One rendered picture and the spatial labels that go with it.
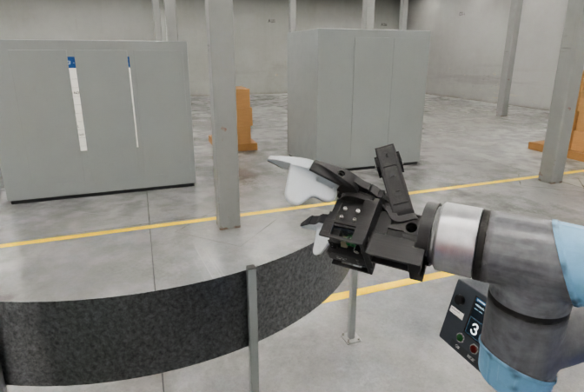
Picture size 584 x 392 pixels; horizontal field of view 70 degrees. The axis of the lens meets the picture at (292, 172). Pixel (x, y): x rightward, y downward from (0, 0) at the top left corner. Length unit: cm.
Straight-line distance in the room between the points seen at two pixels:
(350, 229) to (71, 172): 587
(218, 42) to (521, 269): 406
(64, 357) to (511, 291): 183
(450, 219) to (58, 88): 581
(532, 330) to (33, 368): 194
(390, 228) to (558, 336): 19
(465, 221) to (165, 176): 589
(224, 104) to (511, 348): 405
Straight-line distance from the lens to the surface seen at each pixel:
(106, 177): 622
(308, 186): 48
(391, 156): 54
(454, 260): 46
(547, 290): 46
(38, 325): 202
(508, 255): 45
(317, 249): 57
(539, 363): 51
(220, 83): 435
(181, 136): 611
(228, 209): 465
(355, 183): 48
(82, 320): 194
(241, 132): 840
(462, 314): 132
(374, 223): 48
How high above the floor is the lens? 188
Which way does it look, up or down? 16 degrees down
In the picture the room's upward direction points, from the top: straight up
